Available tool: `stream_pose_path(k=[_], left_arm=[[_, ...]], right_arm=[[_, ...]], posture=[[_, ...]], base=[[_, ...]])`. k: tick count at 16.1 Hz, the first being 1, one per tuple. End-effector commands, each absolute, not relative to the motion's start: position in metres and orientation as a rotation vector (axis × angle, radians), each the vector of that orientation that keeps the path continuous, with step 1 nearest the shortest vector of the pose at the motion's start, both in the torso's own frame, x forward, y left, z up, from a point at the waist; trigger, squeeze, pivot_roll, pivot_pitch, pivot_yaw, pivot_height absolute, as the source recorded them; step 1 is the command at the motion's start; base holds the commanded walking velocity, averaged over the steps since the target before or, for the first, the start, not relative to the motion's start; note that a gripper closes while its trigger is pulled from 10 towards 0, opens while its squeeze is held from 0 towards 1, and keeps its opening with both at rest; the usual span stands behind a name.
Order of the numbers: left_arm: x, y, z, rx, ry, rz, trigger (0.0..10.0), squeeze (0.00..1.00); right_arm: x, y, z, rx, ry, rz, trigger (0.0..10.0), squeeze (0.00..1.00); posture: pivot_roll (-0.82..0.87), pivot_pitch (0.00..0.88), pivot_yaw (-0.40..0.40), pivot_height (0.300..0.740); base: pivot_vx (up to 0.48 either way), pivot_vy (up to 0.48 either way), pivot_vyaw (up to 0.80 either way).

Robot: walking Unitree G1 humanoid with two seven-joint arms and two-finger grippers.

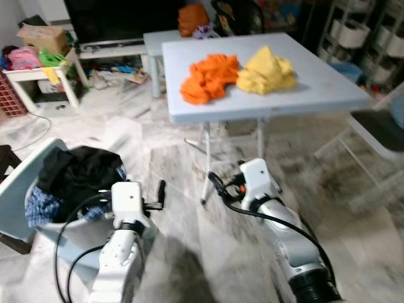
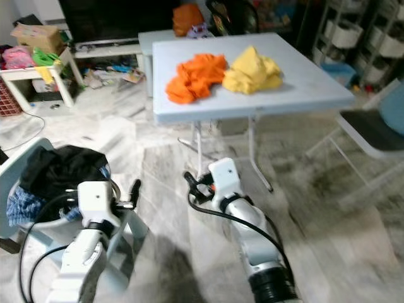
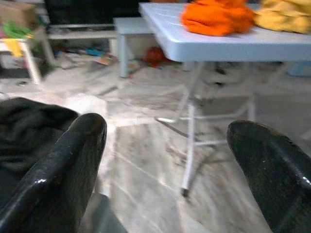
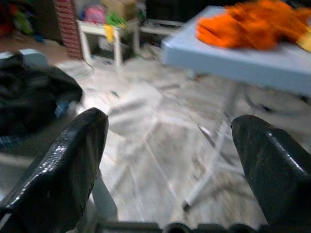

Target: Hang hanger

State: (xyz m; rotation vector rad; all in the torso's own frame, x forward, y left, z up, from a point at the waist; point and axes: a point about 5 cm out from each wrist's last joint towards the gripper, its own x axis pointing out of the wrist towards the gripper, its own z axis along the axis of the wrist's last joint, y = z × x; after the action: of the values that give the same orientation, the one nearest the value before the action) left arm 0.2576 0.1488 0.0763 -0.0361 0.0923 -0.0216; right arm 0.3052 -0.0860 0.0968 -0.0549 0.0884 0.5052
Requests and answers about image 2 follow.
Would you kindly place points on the blue plastic basket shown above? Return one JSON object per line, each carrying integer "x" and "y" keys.
{"x": 338, "y": 72}

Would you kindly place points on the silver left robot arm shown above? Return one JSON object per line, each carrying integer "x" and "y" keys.
{"x": 82, "y": 265}

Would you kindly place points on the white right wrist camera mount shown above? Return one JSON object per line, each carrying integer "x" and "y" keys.
{"x": 224, "y": 177}

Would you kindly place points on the white television stand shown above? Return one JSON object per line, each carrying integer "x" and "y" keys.
{"x": 107, "y": 49}

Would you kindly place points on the small white table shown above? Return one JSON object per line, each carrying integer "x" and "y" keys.
{"x": 148, "y": 41}

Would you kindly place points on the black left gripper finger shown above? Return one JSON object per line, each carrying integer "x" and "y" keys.
{"x": 136, "y": 192}

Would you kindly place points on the orange bag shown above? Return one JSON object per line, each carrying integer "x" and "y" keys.
{"x": 187, "y": 19}

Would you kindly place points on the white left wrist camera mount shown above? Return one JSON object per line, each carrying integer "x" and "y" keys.
{"x": 98, "y": 201}

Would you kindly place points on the green bag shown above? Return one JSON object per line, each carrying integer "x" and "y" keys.
{"x": 49, "y": 59}

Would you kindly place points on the white folding table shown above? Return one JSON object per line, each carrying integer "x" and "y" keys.
{"x": 303, "y": 82}

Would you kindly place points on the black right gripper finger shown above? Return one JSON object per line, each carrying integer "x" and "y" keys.
{"x": 199, "y": 197}
{"x": 192, "y": 180}

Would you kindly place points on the yellow shirt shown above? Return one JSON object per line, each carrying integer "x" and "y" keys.
{"x": 252, "y": 76}

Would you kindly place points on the white storage trolley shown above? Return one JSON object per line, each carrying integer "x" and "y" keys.
{"x": 382, "y": 41}
{"x": 341, "y": 31}

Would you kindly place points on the pink bag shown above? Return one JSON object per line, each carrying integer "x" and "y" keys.
{"x": 17, "y": 58}

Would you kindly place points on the blue plaid cloth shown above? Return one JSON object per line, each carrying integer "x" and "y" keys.
{"x": 22, "y": 208}

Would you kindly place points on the light blue cushion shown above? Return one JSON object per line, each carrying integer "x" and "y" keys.
{"x": 392, "y": 107}

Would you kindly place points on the brown cardboard box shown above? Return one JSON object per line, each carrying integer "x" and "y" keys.
{"x": 38, "y": 39}

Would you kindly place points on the white side table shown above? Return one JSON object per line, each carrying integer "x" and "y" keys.
{"x": 25, "y": 74}

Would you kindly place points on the grey folding chair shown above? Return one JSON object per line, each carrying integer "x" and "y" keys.
{"x": 369, "y": 129}

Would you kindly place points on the white laundry basket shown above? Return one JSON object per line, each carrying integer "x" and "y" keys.
{"x": 60, "y": 230}

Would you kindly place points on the black television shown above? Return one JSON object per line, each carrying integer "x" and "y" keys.
{"x": 120, "y": 22}

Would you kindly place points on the orange shirt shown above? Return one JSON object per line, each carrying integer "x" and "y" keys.
{"x": 196, "y": 79}

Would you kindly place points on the black rattan chair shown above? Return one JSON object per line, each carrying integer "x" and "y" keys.
{"x": 230, "y": 16}

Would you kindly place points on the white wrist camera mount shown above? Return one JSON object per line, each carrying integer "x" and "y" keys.
{"x": 224, "y": 177}
{"x": 98, "y": 201}

